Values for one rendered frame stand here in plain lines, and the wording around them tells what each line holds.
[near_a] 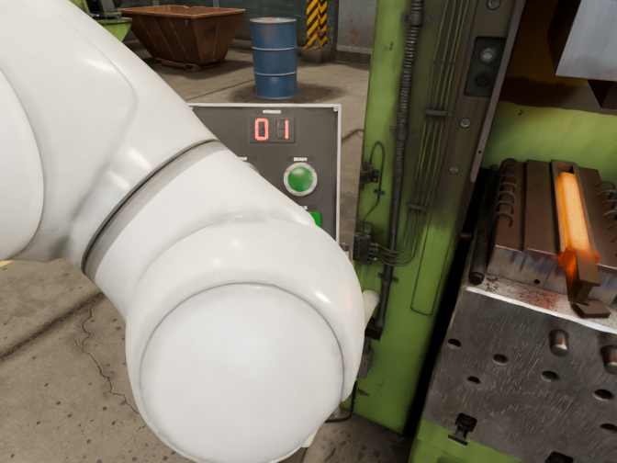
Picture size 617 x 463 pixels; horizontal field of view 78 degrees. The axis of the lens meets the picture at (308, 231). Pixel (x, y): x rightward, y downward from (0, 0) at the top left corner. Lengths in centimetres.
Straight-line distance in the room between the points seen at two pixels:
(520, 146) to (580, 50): 57
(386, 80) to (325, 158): 24
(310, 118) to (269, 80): 451
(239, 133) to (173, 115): 49
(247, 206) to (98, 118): 7
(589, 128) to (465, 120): 43
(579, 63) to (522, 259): 32
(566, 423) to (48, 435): 162
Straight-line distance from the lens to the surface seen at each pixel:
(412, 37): 78
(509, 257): 78
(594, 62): 66
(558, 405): 94
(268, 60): 514
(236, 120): 69
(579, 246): 78
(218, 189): 18
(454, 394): 98
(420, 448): 122
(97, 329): 209
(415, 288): 105
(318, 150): 67
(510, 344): 83
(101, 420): 177
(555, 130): 118
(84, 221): 19
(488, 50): 80
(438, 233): 94
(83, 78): 19
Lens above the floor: 139
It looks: 35 degrees down
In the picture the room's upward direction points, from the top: straight up
